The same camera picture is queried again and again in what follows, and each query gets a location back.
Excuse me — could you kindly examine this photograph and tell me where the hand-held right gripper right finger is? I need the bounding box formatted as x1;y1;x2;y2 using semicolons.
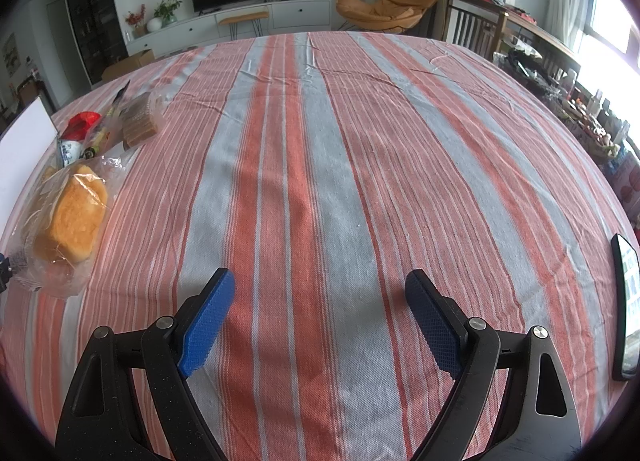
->
405;268;583;461

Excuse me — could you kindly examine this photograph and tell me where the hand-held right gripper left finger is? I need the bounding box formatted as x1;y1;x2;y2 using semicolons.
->
55;267;236;461

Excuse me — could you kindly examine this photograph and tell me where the clear bag of yellow bread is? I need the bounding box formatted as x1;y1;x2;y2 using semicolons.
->
10;156;131;299

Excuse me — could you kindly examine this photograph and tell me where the white cardboard box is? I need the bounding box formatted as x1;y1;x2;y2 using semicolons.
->
0;96;59;237

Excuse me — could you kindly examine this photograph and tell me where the red snack packet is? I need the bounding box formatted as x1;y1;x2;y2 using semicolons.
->
65;111;103;139

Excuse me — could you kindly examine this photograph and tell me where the white blue snack packet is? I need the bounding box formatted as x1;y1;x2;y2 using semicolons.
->
57;138;83;167

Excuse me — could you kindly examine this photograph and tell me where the yellow black snack stick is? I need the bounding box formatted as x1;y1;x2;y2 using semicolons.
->
82;128;111;159

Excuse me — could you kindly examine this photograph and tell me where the black smartphone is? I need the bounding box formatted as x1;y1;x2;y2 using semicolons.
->
611;233;640;382

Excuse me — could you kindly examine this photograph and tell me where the striped orange grey tablecloth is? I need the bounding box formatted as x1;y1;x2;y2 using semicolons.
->
0;31;640;461

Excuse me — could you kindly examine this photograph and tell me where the clear pack of brown biscuits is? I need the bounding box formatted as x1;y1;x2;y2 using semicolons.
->
120;91;163;149

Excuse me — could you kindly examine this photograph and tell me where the black snack packet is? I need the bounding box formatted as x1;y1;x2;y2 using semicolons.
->
102;80;132;119

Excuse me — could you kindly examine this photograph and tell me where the brown cardboard box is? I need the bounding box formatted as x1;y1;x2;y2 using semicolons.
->
101;48;156;82

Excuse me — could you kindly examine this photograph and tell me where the pile of assorted clutter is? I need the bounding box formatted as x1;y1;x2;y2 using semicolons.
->
492;41;640;222

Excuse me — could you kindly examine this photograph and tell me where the black display cabinet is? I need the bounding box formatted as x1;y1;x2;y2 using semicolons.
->
62;0;128;87

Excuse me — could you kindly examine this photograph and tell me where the red flower plant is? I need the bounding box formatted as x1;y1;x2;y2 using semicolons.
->
125;4;147;37

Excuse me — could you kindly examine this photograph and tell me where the green plant in white vase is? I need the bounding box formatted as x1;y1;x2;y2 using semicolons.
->
146;0;182;33

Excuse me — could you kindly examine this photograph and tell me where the wooden bench with metal legs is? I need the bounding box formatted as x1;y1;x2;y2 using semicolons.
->
218;10;271;38

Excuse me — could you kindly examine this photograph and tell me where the wooden railing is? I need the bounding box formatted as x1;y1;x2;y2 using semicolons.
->
442;0;583;77

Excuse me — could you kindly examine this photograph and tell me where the white television cabinet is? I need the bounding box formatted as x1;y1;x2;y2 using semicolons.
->
125;0;332;57

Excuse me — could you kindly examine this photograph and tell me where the orange lounge chair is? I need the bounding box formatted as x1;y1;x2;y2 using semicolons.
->
336;0;440;34

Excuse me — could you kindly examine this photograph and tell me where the framed wall picture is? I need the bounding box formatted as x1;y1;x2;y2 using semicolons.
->
2;34;23;77

